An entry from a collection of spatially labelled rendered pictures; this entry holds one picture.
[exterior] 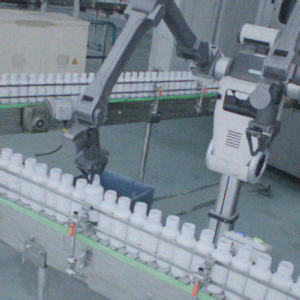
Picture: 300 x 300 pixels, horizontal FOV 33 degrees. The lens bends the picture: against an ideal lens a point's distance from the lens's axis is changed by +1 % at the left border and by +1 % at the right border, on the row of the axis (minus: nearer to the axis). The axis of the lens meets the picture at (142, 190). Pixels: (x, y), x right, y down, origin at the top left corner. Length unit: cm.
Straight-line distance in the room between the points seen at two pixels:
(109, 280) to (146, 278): 15
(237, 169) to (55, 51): 406
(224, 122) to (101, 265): 74
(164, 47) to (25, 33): 261
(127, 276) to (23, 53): 426
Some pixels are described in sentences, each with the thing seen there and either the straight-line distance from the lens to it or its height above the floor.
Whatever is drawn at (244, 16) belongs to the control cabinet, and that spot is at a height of 134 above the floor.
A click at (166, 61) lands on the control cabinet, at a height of 63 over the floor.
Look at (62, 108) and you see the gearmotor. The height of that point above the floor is 101.
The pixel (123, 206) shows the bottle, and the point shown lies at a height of 115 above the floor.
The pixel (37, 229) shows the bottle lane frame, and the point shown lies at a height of 95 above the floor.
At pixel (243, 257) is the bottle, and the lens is 146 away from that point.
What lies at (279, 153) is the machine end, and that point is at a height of 28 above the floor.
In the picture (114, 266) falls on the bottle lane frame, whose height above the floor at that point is 95.
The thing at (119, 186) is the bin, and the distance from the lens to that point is 239.
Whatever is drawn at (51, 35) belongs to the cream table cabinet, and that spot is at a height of 102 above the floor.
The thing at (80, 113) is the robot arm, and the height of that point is 143.
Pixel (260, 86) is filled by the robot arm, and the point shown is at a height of 160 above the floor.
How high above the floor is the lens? 184
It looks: 24 degrees down
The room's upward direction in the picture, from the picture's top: 9 degrees clockwise
